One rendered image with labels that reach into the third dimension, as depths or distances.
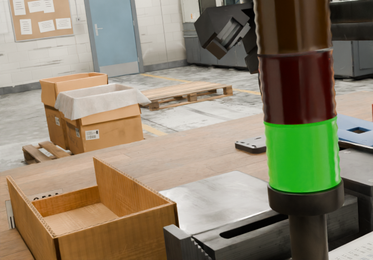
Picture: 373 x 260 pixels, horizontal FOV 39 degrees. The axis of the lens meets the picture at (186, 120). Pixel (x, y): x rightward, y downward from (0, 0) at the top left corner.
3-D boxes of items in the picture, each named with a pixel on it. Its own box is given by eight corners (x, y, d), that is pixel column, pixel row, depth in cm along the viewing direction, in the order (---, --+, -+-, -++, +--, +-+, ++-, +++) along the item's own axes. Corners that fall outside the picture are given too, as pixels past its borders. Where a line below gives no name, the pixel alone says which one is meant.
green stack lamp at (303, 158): (308, 165, 31) (304, 108, 30) (357, 179, 28) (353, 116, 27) (254, 181, 29) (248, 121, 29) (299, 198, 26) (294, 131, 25)
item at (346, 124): (319, 111, 72) (319, 90, 71) (414, 136, 59) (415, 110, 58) (277, 121, 69) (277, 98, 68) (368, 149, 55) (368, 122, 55)
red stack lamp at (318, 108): (304, 106, 30) (300, 47, 30) (353, 113, 27) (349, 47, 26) (248, 118, 29) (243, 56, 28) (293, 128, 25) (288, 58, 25)
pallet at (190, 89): (199, 90, 813) (198, 80, 810) (233, 95, 724) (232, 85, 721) (125, 103, 763) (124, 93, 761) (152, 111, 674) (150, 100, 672)
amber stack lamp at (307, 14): (300, 44, 30) (295, -17, 29) (349, 44, 26) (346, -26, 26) (242, 54, 28) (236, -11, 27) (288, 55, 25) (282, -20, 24)
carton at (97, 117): (159, 151, 410) (150, 86, 400) (79, 168, 386) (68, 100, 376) (130, 137, 470) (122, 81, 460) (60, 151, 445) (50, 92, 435)
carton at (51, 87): (121, 138, 468) (112, 73, 457) (62, 151, 445) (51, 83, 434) (99, 130, 518) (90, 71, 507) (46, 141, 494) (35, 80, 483)
